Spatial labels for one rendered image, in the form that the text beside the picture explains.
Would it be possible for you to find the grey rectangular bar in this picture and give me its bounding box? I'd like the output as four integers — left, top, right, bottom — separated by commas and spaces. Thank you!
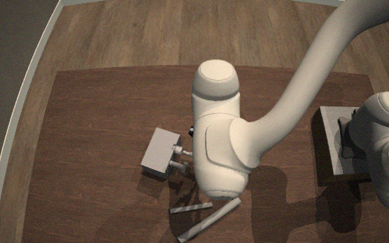
170, 202, 213, 214

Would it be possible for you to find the long grey metal bar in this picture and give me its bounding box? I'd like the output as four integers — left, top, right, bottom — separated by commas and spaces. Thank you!
177, 197, 242, 243

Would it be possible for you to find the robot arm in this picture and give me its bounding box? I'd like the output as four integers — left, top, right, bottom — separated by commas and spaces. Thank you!
191, 0, 389, 209

